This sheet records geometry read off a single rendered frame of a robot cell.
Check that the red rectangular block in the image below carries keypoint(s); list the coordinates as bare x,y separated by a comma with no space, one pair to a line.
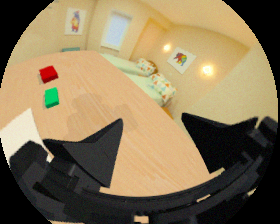
48,73

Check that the small green block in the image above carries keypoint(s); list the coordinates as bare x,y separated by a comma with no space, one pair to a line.
51,97

